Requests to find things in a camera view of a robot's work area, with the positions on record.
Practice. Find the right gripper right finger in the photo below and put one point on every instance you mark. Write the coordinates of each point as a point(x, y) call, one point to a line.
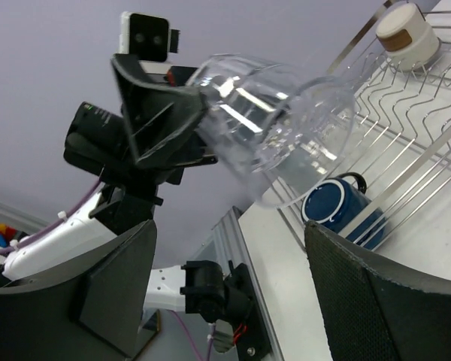
point(374, 308)

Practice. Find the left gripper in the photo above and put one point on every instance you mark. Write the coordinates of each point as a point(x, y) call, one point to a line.
point(155, 134)

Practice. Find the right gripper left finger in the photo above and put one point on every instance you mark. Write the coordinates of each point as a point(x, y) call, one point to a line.
point(88, 308)

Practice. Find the clear plastic cup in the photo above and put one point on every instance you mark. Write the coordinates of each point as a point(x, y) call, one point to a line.
point(277, 130)

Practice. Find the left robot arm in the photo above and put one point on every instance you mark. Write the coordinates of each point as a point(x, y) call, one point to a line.
point(107, 211)

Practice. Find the blue ceramic mug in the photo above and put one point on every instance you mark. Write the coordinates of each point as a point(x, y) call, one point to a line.
point(336, 201)

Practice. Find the cream cup right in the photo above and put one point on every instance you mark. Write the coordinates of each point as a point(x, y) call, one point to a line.
point(408, 39)

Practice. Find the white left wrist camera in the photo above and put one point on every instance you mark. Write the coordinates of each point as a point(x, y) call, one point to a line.
point(148, 37)

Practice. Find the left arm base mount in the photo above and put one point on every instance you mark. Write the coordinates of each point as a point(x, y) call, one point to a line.
point(239, 307)

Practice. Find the aluminium front rail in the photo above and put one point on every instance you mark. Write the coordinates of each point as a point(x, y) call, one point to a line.
point(226, 245)

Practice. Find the metal wire dish rack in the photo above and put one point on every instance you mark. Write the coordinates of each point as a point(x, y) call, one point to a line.
point(403, 107)

